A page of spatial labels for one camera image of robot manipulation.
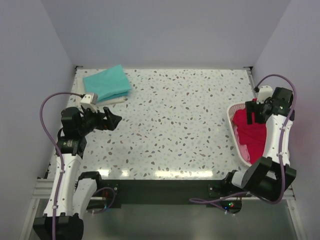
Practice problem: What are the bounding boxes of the folded teal t shirt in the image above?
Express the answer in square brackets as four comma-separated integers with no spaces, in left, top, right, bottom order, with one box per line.
[83,64,132,103]

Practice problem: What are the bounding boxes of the folded cream t shirt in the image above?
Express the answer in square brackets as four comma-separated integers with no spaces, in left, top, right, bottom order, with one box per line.
[74,77,126,107]

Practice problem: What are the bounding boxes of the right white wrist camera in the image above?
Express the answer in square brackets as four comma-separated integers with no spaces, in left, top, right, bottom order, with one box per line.
[254,85,273,104]

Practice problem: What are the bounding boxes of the pink t shirt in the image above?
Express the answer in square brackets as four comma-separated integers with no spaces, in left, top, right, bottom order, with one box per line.
[238,144,251,164]

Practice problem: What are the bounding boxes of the aluminium frame rail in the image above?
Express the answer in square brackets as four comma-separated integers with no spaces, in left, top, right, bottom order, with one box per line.
[31,178,296,200]

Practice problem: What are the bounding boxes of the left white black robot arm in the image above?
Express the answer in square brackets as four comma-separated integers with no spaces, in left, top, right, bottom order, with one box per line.
[33,107,122,240]

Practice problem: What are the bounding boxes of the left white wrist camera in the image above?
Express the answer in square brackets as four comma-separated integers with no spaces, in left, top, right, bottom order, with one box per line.
[80,92,98,113]

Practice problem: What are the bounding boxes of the white plastic laundry basket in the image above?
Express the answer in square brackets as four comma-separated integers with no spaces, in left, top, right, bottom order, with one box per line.
[226,103,291,168]

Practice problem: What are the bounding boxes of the red t shirt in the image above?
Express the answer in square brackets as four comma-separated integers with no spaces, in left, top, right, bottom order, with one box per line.
[232,108,267,165]

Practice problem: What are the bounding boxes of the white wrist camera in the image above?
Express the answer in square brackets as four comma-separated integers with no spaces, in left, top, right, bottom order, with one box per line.
[254,85,273,104]
[80,92,98,113]

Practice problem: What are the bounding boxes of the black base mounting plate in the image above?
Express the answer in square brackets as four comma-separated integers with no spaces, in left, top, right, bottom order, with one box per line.
[86,179,243,211]

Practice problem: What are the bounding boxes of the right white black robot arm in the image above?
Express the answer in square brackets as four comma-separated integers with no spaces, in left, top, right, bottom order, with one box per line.
[222,85,297,203]

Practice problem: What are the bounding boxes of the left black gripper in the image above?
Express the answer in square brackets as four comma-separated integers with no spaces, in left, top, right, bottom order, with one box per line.
[78,106,122,136]

